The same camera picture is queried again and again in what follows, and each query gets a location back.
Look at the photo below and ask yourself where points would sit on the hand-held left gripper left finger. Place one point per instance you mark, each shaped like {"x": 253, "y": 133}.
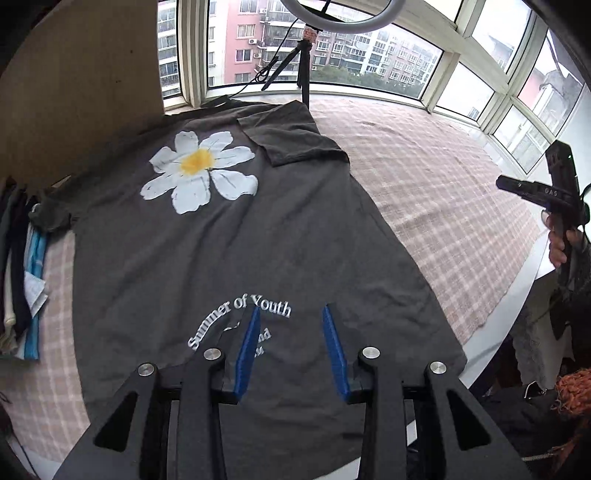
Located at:
{"x": 247, "y": 355}

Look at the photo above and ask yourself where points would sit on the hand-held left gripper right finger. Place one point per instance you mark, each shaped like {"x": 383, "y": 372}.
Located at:
{"x": 337, "y": 360}

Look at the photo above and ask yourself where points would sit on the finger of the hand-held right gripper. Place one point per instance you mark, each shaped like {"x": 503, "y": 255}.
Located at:
{"x": 521, "y": 188}

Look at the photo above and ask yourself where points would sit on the grey flower print t-shirt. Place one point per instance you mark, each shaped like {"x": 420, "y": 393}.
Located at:
{"x": 231, "y": 240}

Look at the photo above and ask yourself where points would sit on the person's right forearm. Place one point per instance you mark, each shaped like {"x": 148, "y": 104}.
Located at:
{"x": 579, "y": 295}

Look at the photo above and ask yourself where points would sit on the stack of folded clothes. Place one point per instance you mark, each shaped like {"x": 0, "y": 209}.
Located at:
{"x": 18, "y": 277}

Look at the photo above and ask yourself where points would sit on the person's right hand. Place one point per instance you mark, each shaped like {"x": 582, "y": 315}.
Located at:
{"x": 556, "y": 251}

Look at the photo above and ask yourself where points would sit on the pink plaid bed sheet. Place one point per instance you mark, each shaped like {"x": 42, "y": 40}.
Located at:
{"x": 438, "y": 184}

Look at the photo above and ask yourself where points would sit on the white mattress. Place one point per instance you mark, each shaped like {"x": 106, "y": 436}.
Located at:
{"x": 498, "y": 323}

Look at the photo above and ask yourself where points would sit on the white lace cloth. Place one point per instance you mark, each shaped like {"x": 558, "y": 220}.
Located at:
{"x": 535, "y": 341}

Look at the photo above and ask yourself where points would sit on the dark jacket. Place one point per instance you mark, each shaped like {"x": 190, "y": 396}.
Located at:
{"x": 521, "y": 429}

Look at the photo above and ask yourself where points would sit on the orange knit cloth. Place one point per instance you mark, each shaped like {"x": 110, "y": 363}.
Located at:
{"x": 575, "y": 392}

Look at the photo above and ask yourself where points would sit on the wooden board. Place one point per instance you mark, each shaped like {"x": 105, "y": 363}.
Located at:
{"x": 92, "y": 92}

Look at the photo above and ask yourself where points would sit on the white framed window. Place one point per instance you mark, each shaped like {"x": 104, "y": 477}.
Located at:
{"x": 194, "y": 46}

